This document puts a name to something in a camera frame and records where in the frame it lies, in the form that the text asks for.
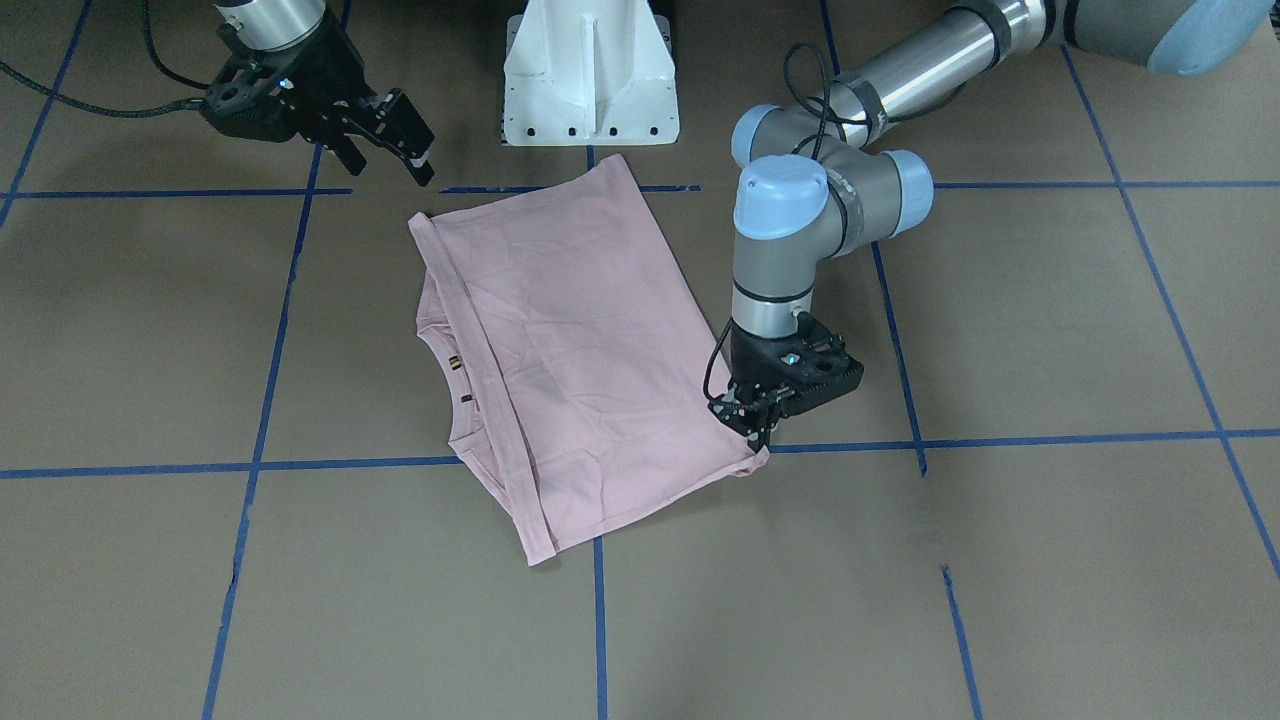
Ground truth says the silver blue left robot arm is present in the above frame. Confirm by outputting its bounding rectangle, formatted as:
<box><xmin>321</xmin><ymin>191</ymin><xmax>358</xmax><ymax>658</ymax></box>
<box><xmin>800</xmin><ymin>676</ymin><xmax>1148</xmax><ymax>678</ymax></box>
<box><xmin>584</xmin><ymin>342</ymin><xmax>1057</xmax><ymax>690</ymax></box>
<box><xmin>708</xmin><ymin>1</ymin><xmax>1271</xmax><ymax>451</ymax></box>

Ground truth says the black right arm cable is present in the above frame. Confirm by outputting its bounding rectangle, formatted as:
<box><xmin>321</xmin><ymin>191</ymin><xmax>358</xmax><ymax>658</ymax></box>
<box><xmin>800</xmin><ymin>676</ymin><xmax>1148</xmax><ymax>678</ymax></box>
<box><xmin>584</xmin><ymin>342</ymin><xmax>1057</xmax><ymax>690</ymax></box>
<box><xmin>0</xmin><ymin>0</ymin><xmax>216</xmax><ymax>120</ymax></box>

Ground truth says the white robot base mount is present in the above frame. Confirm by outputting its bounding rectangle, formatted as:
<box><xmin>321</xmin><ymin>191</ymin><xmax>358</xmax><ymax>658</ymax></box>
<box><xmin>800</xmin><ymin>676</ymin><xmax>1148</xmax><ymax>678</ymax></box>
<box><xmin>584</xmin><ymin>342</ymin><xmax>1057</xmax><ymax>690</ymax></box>
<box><xmin>500</xmin><ymin>1</ymin><xmax>681</xmax><ymax>147</ymax></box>

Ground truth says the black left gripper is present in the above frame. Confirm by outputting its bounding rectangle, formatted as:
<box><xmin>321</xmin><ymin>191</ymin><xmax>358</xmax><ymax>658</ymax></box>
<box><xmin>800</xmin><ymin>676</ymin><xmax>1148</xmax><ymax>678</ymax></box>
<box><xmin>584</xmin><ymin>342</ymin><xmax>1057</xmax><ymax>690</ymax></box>
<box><xmin>708</xmin><ymin>314</ymin><xmax>864</xmax><ymax>447</ymax></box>

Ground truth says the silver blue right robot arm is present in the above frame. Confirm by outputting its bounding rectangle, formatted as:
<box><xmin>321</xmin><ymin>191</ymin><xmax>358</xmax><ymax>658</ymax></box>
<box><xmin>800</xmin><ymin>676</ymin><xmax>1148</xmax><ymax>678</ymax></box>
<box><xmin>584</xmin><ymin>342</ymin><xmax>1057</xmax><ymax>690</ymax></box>
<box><xmin>200</xmin><ymin>1</ymin><xmax>435</xmax><ymax>187</ymax></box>

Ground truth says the pink t-shirt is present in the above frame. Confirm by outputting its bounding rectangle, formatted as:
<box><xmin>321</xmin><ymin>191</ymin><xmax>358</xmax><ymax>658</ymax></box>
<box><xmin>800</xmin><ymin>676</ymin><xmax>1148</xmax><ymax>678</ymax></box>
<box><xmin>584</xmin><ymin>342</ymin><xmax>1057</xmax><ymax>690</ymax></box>
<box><xmin>408</xmin><ymin>154</ymin><xmax>769</xmax><ymax>565</ymax></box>

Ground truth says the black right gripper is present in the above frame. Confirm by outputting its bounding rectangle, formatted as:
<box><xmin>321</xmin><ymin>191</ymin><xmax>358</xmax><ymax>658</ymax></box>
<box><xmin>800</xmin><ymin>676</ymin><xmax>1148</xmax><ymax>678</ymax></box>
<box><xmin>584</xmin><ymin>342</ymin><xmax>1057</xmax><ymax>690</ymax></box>
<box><xmin>200</xmin><ymin>20</ymin><xmax>435</xmax><ymax>187</ymax></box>

